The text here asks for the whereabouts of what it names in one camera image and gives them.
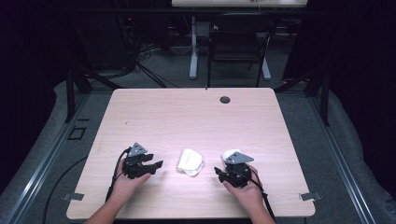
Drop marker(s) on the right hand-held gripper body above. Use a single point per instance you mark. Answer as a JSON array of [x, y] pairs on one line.
[[238, 171]]

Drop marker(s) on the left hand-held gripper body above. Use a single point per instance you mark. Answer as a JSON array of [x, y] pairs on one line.
[[134, 166]]

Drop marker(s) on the white face mask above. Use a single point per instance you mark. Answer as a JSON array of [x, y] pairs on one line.
[[228, 154], [190, 162]]

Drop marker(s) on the person's left hand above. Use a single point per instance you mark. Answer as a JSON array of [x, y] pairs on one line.
[[126, 186]]

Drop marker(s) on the person's right hand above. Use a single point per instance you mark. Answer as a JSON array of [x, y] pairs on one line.
[[249, 193]]

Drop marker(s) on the black metal stand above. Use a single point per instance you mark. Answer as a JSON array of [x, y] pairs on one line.
[[71, 93], [324, 96]]

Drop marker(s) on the white-legged table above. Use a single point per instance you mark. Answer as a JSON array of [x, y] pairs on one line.
[[193, 56]]

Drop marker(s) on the black folding chair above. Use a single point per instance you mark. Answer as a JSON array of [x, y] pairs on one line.
[[239, 46]]

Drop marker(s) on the grey metal table bracket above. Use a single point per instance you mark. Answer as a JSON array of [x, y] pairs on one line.
[[309, 196], [73, 196]]

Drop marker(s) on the aluminium floor rail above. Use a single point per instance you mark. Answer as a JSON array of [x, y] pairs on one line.
[[345, 168], [40, 174]]

